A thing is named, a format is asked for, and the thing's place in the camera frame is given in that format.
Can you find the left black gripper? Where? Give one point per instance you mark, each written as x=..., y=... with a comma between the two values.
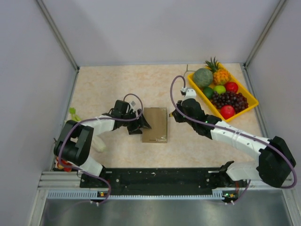
x=135, y=128

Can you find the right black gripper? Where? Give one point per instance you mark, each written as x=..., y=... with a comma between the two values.
x=177, y=119

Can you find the brown cardboard express box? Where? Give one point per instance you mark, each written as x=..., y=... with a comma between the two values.
x=156, y=117

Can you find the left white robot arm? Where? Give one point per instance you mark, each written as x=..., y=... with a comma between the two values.
x=75, y=139

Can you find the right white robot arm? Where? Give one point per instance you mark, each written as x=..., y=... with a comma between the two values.
x=273, y=162

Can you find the dark green lime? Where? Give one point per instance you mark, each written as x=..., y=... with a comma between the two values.
x=208, y=92

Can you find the green melon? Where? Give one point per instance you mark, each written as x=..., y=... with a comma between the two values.
x=202, y=77

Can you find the light green lime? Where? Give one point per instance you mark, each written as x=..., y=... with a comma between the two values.
x=220, y=89

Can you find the red apple front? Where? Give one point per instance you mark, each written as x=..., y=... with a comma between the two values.
x=227, y=111

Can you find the red apple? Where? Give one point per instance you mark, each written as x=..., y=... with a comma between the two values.
x=227, y=111
x=231, y=87

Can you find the pineapple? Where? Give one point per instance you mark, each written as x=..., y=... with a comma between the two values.
x=220, y=75

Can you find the green celery stalk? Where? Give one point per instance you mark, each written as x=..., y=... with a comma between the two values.
x=97, y=143

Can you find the purple grape bunch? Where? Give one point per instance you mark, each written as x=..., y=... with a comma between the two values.
x=236, y=100

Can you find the yellow plastic tray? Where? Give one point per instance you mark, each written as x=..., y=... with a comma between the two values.
x=250, y=99

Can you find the red lychee bunch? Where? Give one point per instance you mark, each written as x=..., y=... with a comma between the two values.
x=63, y=165

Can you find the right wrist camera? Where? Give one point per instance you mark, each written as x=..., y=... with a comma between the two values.
x=188, y=93

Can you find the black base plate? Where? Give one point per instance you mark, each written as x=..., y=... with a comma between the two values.
x=167, y=181

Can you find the white slotted cable duct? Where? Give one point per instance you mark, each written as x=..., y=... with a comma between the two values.
x=96, y=195

